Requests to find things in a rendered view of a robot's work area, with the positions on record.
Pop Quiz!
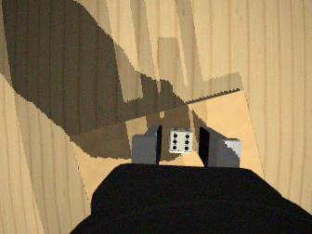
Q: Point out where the tan flat mat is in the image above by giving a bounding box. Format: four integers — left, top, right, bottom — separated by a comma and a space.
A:
70, 90, 264, 203

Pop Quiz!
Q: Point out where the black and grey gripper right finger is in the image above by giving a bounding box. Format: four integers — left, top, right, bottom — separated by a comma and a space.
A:
198, 127, 241, 168

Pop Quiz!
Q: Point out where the white die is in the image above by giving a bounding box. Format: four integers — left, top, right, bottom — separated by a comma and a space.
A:
169, 128, 193, 153

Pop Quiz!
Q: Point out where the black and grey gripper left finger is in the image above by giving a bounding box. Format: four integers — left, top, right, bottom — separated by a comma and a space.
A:
131, 124, 163, 164

